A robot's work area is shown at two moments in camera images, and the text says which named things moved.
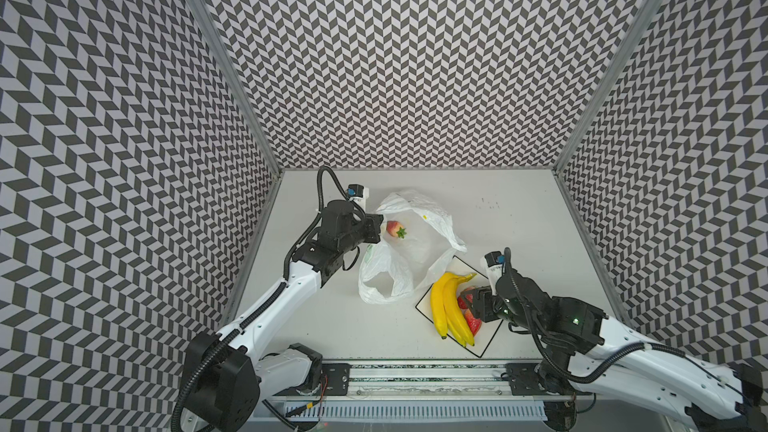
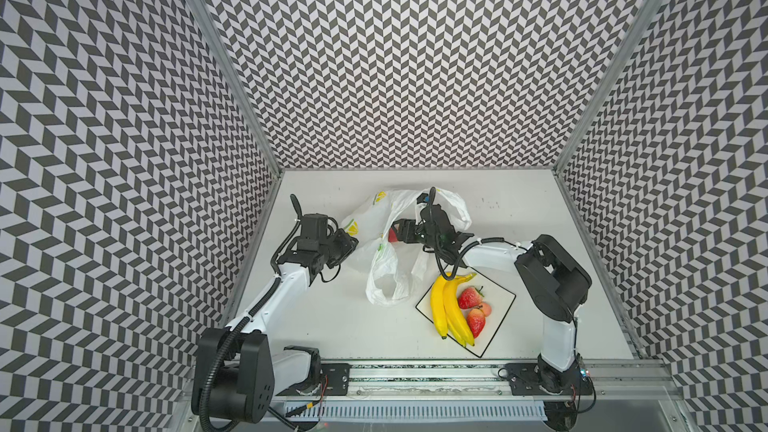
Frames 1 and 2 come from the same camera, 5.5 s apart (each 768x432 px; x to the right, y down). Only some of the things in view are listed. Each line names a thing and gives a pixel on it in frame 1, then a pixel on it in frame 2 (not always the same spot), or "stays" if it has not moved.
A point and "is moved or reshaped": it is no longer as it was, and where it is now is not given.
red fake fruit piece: [474, 323] stays
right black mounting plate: [524, 382] stays
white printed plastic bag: [396, 267] is moved or reshaped
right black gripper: [486, 303] to [409, 230]
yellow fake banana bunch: [446, 308] stays
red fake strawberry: [461, 302] stays
